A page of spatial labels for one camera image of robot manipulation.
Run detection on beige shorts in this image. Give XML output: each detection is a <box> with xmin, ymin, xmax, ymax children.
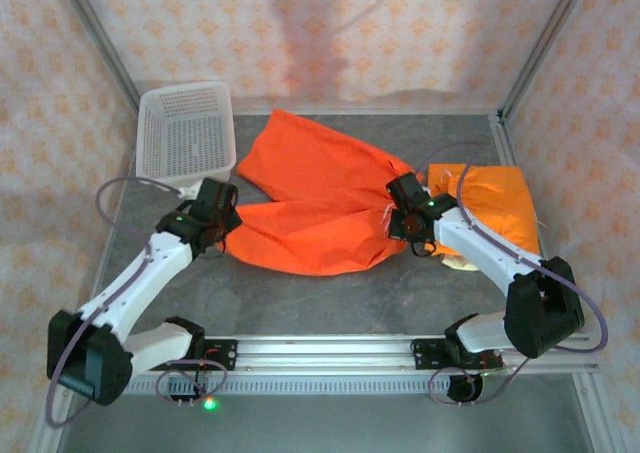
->
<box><xmin>438</xmin><ymin>216</ymin><xmax>550</xmax><ymax>275</ymax></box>

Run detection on light orange shorts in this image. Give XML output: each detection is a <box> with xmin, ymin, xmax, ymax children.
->
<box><xmin>424</xmin><ymin>162</ymin><xmax>543</xmax><ymax>257</ymax></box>

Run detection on red-orange shorts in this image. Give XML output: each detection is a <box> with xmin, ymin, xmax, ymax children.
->
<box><xmin>227</xmin><ymin>108</ymin><xmax>427</xmax><ymax>278</ymax></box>

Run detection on white perforated plastic basket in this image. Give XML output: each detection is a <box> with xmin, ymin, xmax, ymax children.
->
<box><xmin>135</xmin><ymin>79</ymin><xmax>239</xmax><ymax>185</ymax></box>

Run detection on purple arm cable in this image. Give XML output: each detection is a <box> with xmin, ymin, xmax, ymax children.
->
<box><xmin>44</xmin><ymin>174</ymin><xmax>187</xmax><ymax>428</ymax></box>
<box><xmin>416</xmin><ymin>140</ymin><xmax>610</xmax><ymax>358</ymax></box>

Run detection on aluminium side rail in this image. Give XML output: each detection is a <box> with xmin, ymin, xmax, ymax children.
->
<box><xmin>488</xmin><ymin>114</ymin><xmax>572</xmax><ymax>335</ymax></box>

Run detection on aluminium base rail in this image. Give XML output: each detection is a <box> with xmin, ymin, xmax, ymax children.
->
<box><xmin>127</xmin><ymin>334</ymin><xmax>600</xmax><ymax>375</ymax></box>

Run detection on black round cable holder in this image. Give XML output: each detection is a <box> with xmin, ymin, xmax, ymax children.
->
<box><xmin>446</xmin><ymin>372</ymin><xmax>486</xmax><ymax>405</ymax></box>

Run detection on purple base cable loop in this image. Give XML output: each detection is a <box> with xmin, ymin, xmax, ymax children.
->
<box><xmin>427</xmin><ymin>353</ymin><xmax>532</xmax><ymax>407</ymax></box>
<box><xmin>154</xmin><ymin>356</ymin><xmax>229</xmax><ymax>405</ymax></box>

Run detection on slotted grey cable duct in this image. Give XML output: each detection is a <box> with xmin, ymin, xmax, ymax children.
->
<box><xmin>122</xmin><ymin>376</ymin><xmax>577</xmax><ymax>397</ymax></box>

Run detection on aluminium frame post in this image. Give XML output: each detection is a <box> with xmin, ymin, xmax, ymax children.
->
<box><xmin>498</xmin><ymin>0</ymin><xmax>595</xmax><ymax>122</ymax></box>
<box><xmin>53</xmin><ymin>0</ymin><xmax>142</xmax><ymax>115</ymax></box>

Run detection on aluminium lower frame bar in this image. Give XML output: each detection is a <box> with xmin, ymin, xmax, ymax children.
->
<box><xmin>571</xmin><ymin>372</ymin><xmax>627</xmax><ymax>453</ymax></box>
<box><xmin>27</xmin><ymin>397</ymin><xmax>77</xmax><ymax>453</ymax></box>

